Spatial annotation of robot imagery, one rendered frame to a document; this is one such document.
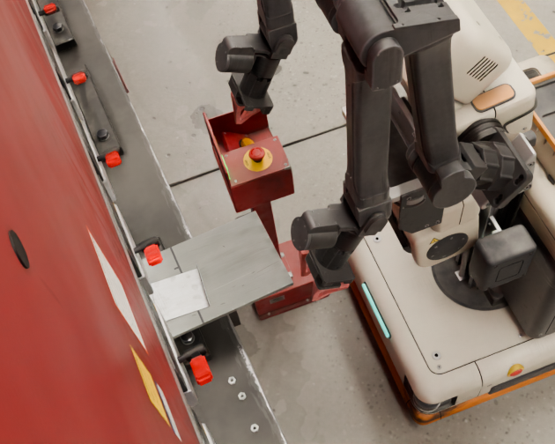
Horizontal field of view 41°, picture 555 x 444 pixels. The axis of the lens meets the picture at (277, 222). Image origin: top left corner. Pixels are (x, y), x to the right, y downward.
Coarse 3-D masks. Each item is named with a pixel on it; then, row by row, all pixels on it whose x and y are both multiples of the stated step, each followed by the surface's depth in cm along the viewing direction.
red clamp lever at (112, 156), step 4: (112, 148) 126; (116, 148) 126; (104, 152) 126; (108, 152) 125; (112, 152) 122; (116, 152) 122; (120, 152) 126; (100, 156) 126; (104, 156) 125; (108, 156) 120; (112, 156) 119; (116, 156) 119; (100, 160) 126; (108, 160) 118; (112, 160) 118; (116, 160) 118; (120, 160) 119; (108, 164) 118; (112, 164) 118; (116, 164) 119; (120, 164) 119
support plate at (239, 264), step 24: (192, 240) 146; (216, 240) 145; (240, 240) 145; (264, 240) 144; (144, 264) 144; (168, 264) 144; (192, 264) 143; (216, 264) 143; (240, 264) 142; (264, 264) 142; (216, 288) 140; (240, 288) 140; (264, 288) 139; (192, 312) 138; (216, 312) 137
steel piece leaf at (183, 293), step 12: (180, 276) 142; (192, 276) 142; (156, 288) 141; (168, 288) 141; (180, 288) 140; (192, 288) 140; (204, 288) 139; (156, 300) 140; (168, 300) 139; (180, 300) 139; (192, 300) 139; (204, 300) 139; (168, 312) 138; (180, 312) 138
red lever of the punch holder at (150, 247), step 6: (144, 240) 116; (150, 240) 116; (156, 240) 116; (138, 246) 116; (144, 246) 115; (150, 246) 113; (156, 246) 112; (138, 252) 116; (144, 252) 112; (150, 252) 110; (156, 252) 109; (150, 258) 108; (156, 258) 108; (162, 258) 109; (150, 264) 108; (156, 264) 108
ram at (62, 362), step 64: (0, 0) 77; (0, 64) 53; (0, 128) 41; (64, 128) 89; (0, 192) 33; (64, 192) 59; (0, 256) 28; (64, 256) 44; (0, 320) 24; (64, 320) 35; (0, 384) 21; (64, 384) 29; (128, 384) 47
